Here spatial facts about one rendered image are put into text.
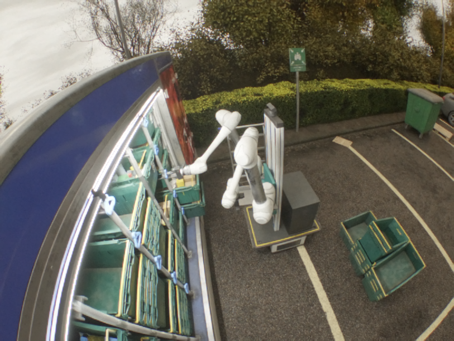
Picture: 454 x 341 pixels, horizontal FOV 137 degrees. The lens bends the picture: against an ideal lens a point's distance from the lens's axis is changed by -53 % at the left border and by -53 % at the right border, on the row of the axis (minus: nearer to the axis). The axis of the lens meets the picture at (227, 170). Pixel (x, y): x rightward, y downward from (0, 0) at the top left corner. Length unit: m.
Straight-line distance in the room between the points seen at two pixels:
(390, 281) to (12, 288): 2.81
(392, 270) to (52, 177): 2.87
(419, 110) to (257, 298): 6.36
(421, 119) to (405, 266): 4.87
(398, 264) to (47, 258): 2.86
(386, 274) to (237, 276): 1.92
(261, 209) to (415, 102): 6.05
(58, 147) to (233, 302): 2.33
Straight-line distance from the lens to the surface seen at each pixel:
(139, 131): 1.71
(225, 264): 2.67
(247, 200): 3.27
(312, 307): 2.52
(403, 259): 2.78
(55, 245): 0.46
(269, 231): 2.49
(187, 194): 2.08
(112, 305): 1.22
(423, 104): 6.66
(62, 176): 0.53
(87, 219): 0.60
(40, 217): 0.46
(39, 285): 0.44
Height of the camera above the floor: 2.41
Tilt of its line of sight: 38 degrees down
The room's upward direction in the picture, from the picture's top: 11 degrees counter-clockwise
